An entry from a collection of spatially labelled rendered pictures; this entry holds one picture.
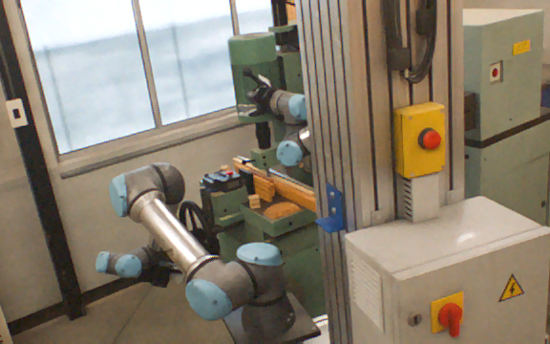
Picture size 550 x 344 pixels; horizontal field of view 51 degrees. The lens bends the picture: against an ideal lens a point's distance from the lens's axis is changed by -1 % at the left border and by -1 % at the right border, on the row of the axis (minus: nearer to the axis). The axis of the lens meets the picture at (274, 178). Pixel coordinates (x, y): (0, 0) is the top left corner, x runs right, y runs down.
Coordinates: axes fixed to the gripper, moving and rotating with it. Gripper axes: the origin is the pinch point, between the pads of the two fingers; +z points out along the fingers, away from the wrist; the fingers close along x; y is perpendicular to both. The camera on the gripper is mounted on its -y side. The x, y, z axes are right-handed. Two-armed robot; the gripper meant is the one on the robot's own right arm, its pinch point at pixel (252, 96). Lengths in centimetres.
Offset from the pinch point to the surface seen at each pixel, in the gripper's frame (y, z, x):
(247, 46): 9.8, 5.4, -14.2
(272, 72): -3.7, 4.4, -13.0
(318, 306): -72, -10, 50
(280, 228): -30.3, -15.1, 33.2
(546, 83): -160, 18, -118
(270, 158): -26.5, 8.8, 11.7
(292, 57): -7.9, 5.4, -22.5
